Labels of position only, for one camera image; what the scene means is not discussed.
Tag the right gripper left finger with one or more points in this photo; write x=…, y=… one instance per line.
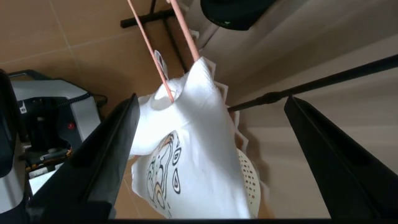
x=62, y=189

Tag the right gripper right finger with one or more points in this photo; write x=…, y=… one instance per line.
x=329, y=161

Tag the white garment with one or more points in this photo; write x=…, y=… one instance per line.
x=202, y=124

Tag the black shorts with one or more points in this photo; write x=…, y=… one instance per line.
x=236, y=15

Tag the pink clothes hanger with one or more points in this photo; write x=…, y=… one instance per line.
x=186, y=31

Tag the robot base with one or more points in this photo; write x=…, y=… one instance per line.
x=84, y=109

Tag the white laundry basket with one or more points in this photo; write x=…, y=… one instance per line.
x=252, y=183

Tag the black clothes rack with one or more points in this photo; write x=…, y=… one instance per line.
x=326, y=81

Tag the beige curtain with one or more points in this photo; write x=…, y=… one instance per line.
x=311, y=37

